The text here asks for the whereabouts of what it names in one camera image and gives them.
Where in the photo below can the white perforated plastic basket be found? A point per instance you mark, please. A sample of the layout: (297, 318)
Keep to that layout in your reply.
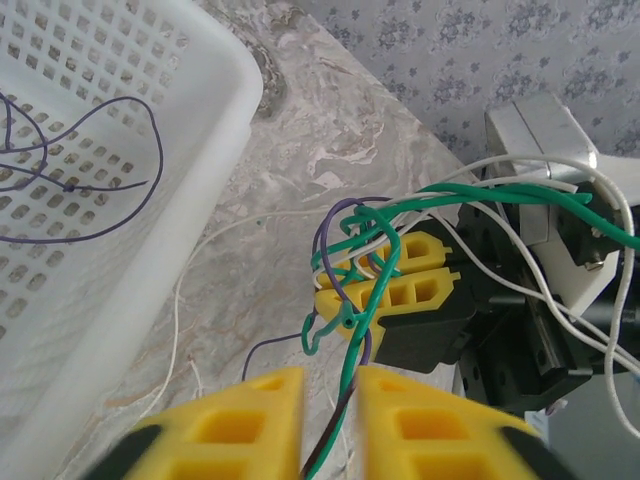
(215, 150)

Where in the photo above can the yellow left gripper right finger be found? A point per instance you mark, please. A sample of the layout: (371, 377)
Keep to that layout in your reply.
(425, 440)

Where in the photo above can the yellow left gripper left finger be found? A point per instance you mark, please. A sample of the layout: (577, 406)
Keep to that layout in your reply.
(225, 435)

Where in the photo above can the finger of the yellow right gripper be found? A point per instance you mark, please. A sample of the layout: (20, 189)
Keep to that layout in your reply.
(330, 302)
(442, 250)

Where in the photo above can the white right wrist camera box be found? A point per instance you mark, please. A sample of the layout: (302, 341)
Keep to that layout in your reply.
(540, 130)

